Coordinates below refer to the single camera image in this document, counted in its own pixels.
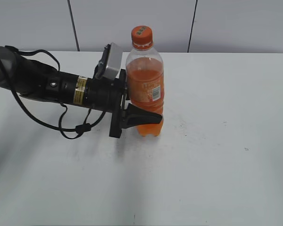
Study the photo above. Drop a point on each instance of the orange drink plastic bottle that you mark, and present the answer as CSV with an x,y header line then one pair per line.
x,y
145,77

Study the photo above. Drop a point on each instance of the orange bottle cap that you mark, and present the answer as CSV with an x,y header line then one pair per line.
x,y
141,35

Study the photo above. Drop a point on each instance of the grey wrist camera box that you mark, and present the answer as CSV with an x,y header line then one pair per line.
x,y
109,65

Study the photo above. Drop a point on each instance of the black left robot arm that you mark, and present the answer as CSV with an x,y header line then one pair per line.
x,y
34,80

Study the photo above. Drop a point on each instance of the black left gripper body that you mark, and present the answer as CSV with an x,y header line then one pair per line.
x,y
107,96

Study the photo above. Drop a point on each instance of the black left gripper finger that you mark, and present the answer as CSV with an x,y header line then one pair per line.
x,y
135,116

